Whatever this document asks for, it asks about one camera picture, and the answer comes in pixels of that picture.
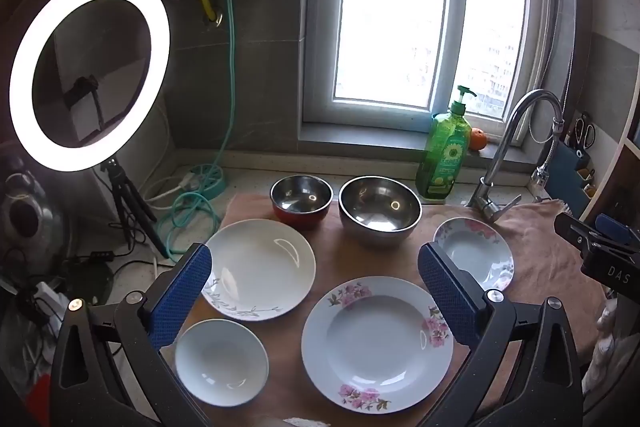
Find small steel bowl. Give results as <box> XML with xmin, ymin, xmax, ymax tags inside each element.
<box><xmin>270</xmin><ymin>175</ymin><xmax>334</xmax><ymax>230</ymax></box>

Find white cable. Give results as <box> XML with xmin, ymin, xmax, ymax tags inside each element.
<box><xmin>142</xmin><ymin>102</ymin><xmax>201</xmax><ymax>210</ymax></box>

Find small pink floral plate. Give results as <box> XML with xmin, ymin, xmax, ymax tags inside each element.
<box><xmin>432</xmin><ymin>217</ymin><xmax>515</xmax><ymax>292</ymax></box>

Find white framed window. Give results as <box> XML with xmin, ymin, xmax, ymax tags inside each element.
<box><xmin>300</xmin><ymin>0</ymin><xmax>556</xmax><ymax>142</ymax></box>

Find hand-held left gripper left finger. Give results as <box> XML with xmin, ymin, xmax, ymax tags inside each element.
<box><xmin>50</xmin><ymin>243</ymin><xmax>213</xmax><ymax>427</ymax></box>

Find steel pot with lid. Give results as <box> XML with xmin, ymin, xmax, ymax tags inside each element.
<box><xmin>0</xmin><ymin>157</ymin><xmax>71</xmax><ymax>258</ymax></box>

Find chrome faucet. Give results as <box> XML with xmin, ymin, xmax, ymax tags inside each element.
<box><xmin>467</xmin><ymin>89</ymin><xmax>566</xmax><ymax>223</ymax></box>

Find white leaf print plate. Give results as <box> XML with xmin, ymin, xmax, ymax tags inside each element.
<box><xmin>200</xmin><ymin>219</ymin><xmax>317</xmax><ymax>322</ymax></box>

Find pink towel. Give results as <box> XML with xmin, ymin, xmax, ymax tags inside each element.
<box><xmin>200</xmin><ymin>192</ymin><xmax>608</xmax><ymax>427</ymax></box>

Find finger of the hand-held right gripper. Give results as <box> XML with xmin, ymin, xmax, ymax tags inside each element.
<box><xmin>554</xmin><ymin>212</ymin><xmax>608</xmax><ymax>258</ymax></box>
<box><xmin>594</xmin><ymin>213</ymin><xmax>640</xmax><ymax>253</ymax></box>

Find chrome sprayer hose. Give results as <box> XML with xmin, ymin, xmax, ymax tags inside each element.
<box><xmin>530</xmin><ymin>117</ymin><xmax>568</xmax><ymax>202</ymax></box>

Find black scissors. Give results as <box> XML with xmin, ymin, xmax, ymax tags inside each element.
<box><xmin>572</xmin><ymin>112</ymin><xmax>598</xmax><ymax>158</ymax></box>

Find blue knife holder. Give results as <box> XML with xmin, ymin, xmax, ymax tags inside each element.
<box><xmin>547</xmin><ymin>142</ymin><xmax>598</xmax><ymax>218</ymax></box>

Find green cable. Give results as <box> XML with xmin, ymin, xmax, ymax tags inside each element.
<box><xmin>155</xmin><ymin>0</ymin><xmax>246</xmax><ymax>258</ymax></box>

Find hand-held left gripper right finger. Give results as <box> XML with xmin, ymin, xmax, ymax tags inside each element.
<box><xmin>417</xmin><ymin>241</ymin><xmax>586</xmax><ymax>427</ymax></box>

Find white cloth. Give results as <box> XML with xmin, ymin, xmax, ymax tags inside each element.
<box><xmin>590</xmin><ymin>297</ymin><xmax>640</xmax><ymax>408</ymax></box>

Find large pink floral plate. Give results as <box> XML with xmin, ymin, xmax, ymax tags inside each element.
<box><xmin>301</xmin><ymin>276</ymin><xmax>454</xmax><ymax>414</ymax></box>

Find green dish soap bottle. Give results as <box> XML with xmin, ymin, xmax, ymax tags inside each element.
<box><xmin>415</xmin><ymin>85</ymin><xmax>476</xmax><ymax>200</ymax></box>

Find large steel bowl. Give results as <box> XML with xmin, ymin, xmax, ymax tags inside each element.
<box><xmin>338</xmin><ymin>176</ymin><xmax>422</xmax><ymax>250</ymax></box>

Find small white bowl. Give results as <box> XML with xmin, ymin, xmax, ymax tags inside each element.
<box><xmin>174</xmin><ymin>319</ymin><xmax>270</xmax><ymax>407</ymax></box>

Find black tripod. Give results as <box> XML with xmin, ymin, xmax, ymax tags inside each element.
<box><xmin>97</xmin><ymin>159</ymin><xmax>168</xmax><ymax>258</ymax></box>

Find black power strip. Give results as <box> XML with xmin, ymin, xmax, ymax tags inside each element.
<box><xmin>65</xmin><ymin>252</ymin><xmax>113</xmax><ymax>265</ymax></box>

